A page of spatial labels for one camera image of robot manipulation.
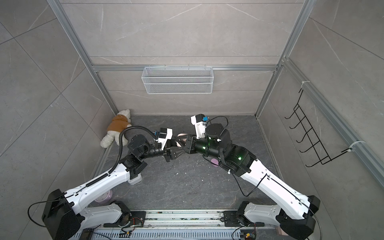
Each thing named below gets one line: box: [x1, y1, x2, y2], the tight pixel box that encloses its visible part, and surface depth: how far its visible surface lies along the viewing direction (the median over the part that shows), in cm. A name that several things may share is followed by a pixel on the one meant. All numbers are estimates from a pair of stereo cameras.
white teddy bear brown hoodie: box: [100, 109, 132, 148], surface depth 106 cm
